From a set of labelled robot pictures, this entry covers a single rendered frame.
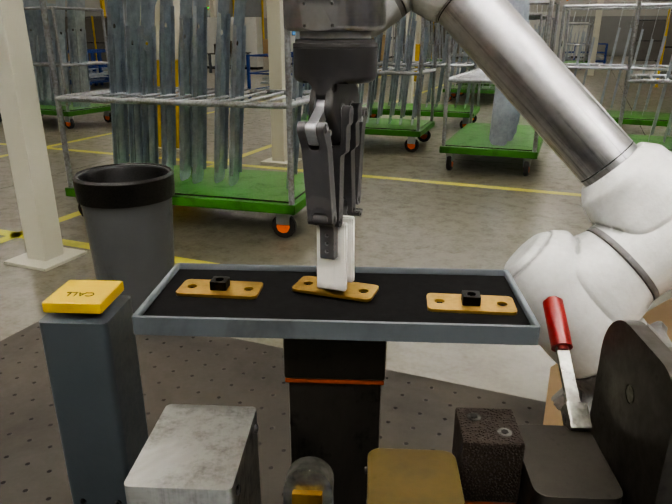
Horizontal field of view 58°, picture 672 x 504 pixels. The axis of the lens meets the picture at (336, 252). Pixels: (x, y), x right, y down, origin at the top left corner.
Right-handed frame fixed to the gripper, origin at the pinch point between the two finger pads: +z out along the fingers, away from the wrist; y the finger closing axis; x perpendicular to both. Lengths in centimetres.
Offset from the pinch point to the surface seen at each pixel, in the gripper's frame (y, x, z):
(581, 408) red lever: 3.1, 24.2, 10.8
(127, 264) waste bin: -181, -178, 91
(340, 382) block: 4.8, 2.1, 11.8
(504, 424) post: 8.5, 18.0, 10.3
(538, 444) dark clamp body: 7.5, 20.9, 12.3
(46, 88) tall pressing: -742, -763, 65
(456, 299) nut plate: -1.5, 12.0, 4.1
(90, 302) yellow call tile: 10.6, -21.9, 4.2
